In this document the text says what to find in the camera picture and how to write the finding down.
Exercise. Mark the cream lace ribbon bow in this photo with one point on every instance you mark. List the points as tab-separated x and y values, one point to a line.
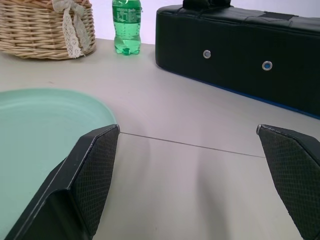
73	35

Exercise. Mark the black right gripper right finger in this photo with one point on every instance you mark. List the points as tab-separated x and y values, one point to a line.
295	175

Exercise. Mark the green plastic soda bottle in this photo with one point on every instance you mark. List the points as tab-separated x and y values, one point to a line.
127	27

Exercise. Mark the black padded leather case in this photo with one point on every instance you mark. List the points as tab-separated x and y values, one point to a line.
237	47

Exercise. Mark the woven wicker basket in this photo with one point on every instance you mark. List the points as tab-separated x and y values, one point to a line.
30	30

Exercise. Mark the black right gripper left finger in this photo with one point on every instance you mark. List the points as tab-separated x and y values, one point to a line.
82	180

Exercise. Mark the mint green plate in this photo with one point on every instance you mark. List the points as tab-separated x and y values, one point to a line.
42	130

